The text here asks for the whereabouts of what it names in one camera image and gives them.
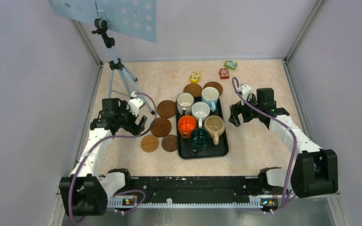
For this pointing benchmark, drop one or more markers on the white mug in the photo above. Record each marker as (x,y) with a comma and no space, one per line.
(200,112)

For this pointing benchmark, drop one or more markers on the green toy block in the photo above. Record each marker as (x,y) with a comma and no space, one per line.
(231,65)

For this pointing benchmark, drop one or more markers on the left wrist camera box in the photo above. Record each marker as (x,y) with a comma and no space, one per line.
(135,104)

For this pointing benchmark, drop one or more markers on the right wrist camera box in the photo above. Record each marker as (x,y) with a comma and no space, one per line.
(245,91)

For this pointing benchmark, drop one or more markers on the orange mug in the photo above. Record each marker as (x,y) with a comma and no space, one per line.
(186,124)

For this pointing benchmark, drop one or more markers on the black serving tray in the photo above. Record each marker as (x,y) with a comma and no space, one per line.
(185,148)

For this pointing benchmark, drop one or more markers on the yellow toy block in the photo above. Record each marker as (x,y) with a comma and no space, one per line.
(195,77)

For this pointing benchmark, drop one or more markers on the dark walnut coaster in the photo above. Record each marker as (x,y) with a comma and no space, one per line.
(169,143)

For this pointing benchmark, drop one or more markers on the light blue mug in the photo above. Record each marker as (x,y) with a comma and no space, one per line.
(210,96)

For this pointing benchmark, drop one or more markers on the light blue tripod stand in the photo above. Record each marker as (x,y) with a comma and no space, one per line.
(127,77)

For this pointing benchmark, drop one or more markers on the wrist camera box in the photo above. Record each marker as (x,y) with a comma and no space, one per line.
(135,104)
(245,91)

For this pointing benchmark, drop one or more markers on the clear glass mug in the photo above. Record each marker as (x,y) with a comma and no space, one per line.
(184,103)

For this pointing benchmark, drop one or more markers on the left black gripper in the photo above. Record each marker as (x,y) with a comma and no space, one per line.
(133,128)

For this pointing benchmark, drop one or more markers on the dark green mug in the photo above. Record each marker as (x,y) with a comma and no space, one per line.
(200,139)

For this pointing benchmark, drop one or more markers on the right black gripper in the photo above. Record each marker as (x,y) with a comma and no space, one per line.
(236,109)

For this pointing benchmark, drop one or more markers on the light blue perforated board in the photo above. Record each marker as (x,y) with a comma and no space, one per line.
(136,18)

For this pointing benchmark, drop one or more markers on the light wooden coaster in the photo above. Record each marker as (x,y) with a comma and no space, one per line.
(149,143)

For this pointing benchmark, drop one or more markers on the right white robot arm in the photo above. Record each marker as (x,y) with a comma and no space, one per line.
(312,170)

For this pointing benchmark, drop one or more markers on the dark brown ridged coaster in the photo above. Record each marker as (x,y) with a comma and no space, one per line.
(161,127)

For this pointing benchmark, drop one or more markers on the brown ridged wooden coaster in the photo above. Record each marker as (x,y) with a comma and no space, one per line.
(166,109)
(194,89)
(215,85)

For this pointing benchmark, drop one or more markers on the beige mug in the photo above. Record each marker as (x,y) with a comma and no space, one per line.
(214,125)

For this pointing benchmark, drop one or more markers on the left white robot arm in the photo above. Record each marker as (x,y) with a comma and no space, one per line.
(83,192)

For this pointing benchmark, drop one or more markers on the red toy block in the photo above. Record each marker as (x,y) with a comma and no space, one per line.
(224,73)

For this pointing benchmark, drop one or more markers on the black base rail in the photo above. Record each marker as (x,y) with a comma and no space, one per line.
(204,192)

